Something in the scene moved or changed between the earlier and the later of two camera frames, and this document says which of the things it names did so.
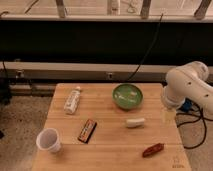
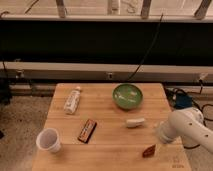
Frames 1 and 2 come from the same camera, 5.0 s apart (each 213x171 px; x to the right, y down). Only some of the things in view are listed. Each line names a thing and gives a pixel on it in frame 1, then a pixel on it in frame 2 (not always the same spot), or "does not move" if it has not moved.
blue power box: (187, 105) does not move
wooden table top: (113, 146) does not move
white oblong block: (131, 123) does not move
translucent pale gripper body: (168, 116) → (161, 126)
